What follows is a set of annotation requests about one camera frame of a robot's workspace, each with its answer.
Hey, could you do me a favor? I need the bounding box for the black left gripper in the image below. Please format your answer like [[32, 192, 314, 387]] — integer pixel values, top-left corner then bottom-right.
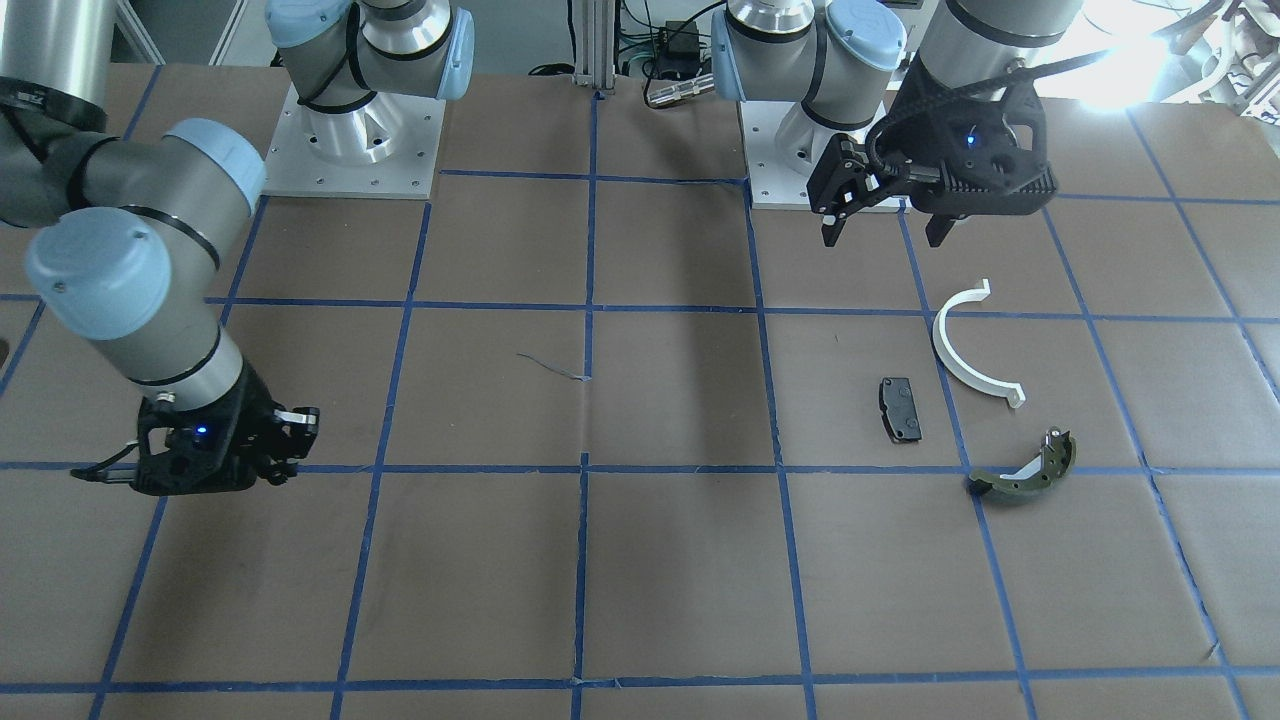
[[806, 76, 1059, 249]]

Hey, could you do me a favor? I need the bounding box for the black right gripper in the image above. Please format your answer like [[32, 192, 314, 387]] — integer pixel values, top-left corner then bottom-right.
[[128, 368, 320, 496]]

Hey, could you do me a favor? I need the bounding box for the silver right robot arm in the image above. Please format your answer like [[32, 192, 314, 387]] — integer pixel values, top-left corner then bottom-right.
[[1, 1, 475, 496]]

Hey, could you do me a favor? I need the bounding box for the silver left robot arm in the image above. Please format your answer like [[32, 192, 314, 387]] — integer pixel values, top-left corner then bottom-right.
[[710, 1, 1082, 247]]

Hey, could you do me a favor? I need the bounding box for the black brake pad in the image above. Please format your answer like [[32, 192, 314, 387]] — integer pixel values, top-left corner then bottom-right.
[[878, 377, 922, 443]]

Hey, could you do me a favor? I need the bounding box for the black power adapter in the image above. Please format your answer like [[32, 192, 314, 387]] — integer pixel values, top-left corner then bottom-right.
[[649, 20, 704, 79]]

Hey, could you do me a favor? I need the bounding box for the green curved brake shoe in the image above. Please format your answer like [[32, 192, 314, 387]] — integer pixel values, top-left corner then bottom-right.
[[965, 427, 1076, 503]]

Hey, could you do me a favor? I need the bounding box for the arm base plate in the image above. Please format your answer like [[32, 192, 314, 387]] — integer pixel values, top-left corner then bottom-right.
[[739, 101, 838, 211], [264, 87, 447, 200]]

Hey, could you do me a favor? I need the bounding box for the white curved plastic bracket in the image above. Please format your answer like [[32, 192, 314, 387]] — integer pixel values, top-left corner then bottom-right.
[[931, 277, 1028, 410]]

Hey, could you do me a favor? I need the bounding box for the aluminium frame post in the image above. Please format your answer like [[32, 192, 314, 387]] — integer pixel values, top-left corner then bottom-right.
[[567, 1, 621, 96]]

